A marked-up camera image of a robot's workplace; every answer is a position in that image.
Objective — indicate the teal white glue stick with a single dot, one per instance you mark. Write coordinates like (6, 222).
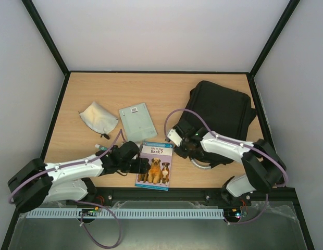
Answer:
(100, 147)

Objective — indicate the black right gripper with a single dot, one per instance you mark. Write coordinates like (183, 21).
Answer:
(182, 150)

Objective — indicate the dog picture book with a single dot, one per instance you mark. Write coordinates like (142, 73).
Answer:
(159, 157)

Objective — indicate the light blue cable duct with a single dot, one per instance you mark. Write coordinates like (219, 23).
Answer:
(126, 213)

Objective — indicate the grey Great Gatsby book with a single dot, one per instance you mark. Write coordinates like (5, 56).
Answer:
(137, 123)

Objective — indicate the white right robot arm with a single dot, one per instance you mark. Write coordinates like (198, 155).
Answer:
(263, 167)

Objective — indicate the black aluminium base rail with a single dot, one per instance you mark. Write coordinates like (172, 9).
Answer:
(206, 196)

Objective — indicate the black student backpack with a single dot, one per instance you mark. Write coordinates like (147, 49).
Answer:
(226, 111)

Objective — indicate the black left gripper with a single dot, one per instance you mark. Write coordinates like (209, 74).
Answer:
(140, 167)

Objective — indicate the white fabric pouch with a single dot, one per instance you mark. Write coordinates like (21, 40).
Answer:
(99, 119)

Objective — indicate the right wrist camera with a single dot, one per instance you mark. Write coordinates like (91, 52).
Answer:
(173, 136)

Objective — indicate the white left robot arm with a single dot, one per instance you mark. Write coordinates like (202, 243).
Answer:
(39, 182)

